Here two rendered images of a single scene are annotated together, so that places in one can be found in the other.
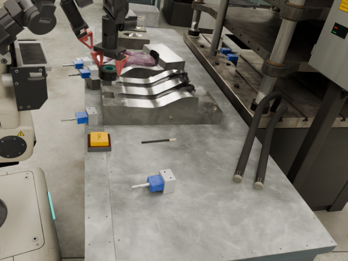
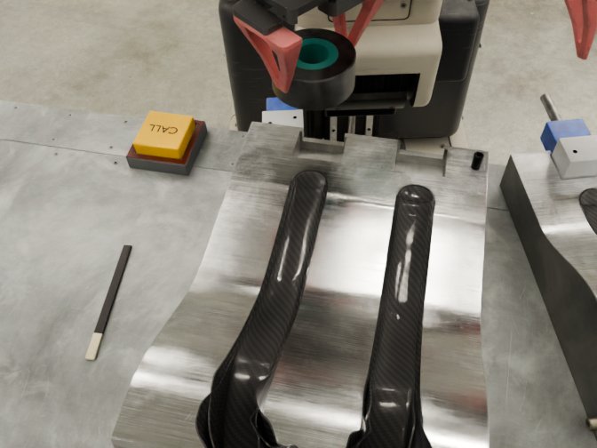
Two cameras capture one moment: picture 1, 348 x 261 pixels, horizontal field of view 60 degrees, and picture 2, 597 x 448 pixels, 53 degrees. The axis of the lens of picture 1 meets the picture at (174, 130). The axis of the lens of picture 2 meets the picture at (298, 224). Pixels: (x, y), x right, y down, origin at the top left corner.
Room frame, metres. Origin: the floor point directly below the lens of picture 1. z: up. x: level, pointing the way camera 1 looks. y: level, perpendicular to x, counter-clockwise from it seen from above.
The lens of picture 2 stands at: (1.30, -0.11, 1.35)
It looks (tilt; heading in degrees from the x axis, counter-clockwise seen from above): 53 degrees down; 124
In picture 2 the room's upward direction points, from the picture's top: 4 degrees counter-clockwise
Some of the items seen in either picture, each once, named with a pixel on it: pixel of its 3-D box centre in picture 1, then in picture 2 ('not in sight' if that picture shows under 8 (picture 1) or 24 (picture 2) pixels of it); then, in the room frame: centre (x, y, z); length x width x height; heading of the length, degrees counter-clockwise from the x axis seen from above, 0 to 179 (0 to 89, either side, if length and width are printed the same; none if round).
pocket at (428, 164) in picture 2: (106, 86); (418, 169); (1.16, 0.32, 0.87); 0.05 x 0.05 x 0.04; 19
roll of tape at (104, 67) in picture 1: (109, 72); (313, 68); (1.06, 0.28, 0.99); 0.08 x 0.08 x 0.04
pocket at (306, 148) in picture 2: (107, 99); (320, 156); (1.06, 0.28, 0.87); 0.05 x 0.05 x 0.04; 19
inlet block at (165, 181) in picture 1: (151, 183); not in sight; (0.68, 0.04, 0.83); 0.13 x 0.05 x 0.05; 118
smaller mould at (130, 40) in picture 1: (132, 40); not in sight; (1.93, 0.37, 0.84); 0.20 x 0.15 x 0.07; 109
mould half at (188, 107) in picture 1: (160, 95); (323, 353); (1.18, 0.08, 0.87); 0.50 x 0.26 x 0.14; 109
